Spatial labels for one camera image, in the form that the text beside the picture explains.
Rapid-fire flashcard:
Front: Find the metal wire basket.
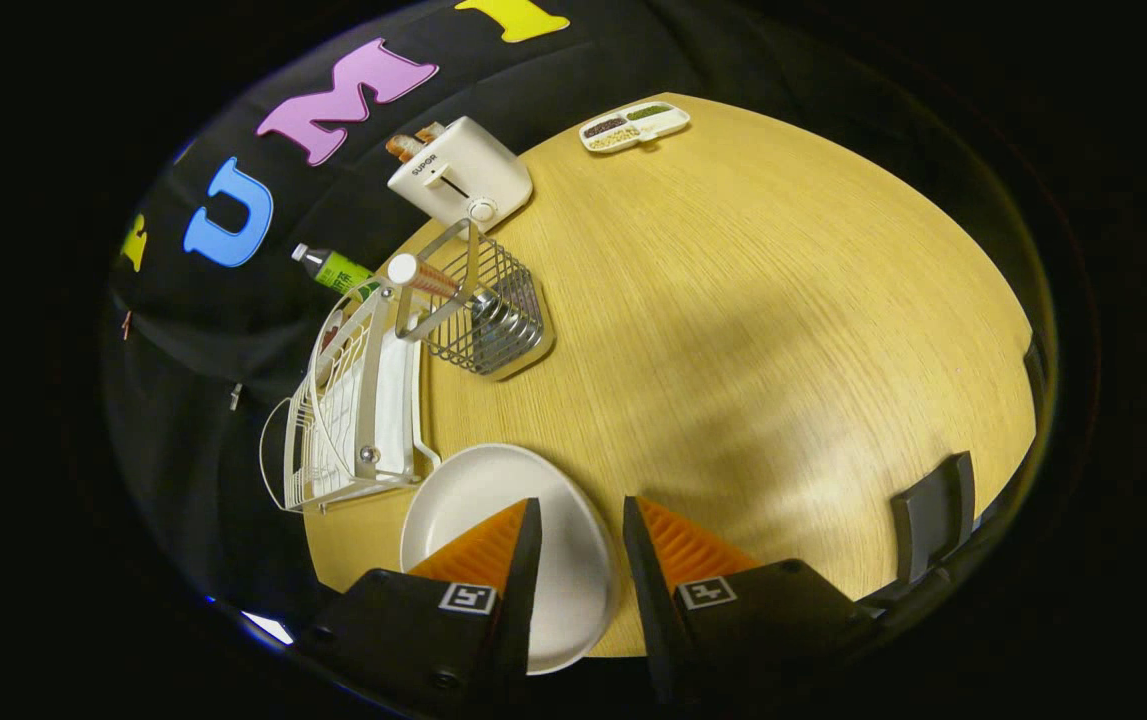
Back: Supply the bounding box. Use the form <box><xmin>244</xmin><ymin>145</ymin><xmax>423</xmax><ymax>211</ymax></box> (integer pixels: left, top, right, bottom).
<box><xmin>395</xmin><ymin>218</ymin><xmax>556</xmax><ymax>381</ymax></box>

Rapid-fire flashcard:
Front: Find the small plate with sausages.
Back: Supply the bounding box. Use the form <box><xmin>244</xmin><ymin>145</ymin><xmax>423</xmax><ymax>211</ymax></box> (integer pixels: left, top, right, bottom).
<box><xmin>316</xmin><ymin>305</ymin><xmax>354</xmax><ymax>386</ymax></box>

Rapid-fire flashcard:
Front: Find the green label drink bottle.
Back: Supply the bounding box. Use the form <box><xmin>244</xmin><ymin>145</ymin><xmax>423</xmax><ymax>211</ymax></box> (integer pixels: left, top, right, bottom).
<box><xmin>291</xmin><ymin>243</ymin><xmax>379</xmax><ymax>299</ymax></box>

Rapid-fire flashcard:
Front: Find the lit monitor screen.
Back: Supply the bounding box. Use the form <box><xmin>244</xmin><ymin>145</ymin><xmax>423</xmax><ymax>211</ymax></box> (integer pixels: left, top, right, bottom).
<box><xmin>241</xmin><ymin>610</ymin><xmax>295</xmax><ymax>647</ymax></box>

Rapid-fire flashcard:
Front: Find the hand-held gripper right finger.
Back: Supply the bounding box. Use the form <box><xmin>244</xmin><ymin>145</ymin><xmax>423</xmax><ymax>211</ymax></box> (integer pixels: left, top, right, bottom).
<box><xmin>622</xmin><ymin>495</ymin><xmax>886</xmax><ymax>713</ymax></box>

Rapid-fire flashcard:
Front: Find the white toaster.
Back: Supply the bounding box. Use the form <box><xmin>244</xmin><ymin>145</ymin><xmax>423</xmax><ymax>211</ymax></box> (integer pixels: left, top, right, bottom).
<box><xmin>387</xmin><ymin>116</ymin><xmax>534</xmax><ymax>233</ymax></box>

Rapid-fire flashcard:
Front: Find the white wire dish rack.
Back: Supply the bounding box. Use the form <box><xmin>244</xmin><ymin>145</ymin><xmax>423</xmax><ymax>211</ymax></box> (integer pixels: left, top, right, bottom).
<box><xmin>259</xmin><ymin>285</ymin><xmax>444</xmax><ymax>514</ymax></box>

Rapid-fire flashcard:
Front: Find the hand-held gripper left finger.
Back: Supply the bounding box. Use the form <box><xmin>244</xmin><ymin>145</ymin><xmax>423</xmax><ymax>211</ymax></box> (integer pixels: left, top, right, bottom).
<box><xmin>298</xmin><ymin>497</ymin><xmax>544</xmax><ymax>716</ymax></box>

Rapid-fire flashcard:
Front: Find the white round plate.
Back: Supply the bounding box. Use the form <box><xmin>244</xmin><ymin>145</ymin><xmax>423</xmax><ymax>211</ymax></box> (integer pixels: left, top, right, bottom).
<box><xmin>400</xmin><ymin>443</ymin><xmax>619</xmax><ymax>676</ymax></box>

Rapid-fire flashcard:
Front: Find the white divided snack tray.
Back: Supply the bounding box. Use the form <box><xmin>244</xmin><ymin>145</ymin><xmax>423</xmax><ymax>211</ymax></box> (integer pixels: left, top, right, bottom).
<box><xmin>578</xmin><ymin>100</ymin><xmax>691</xmax><ymax>154</ymax></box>

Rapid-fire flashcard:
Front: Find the black backdrop cloth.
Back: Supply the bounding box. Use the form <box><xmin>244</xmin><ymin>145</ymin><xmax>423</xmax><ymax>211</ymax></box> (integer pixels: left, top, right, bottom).
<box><xmin>101</xmin><ymin>0</ymin><xmax>1044</xmax><ymax>611</ymax></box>

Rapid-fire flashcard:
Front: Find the red checkered handle spoon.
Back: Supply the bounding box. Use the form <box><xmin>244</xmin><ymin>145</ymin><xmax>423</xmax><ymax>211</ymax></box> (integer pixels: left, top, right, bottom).
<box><xmin>387</xmin><ymin>252</ymin><xmax>514</xmax><ymax>336</ymax></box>

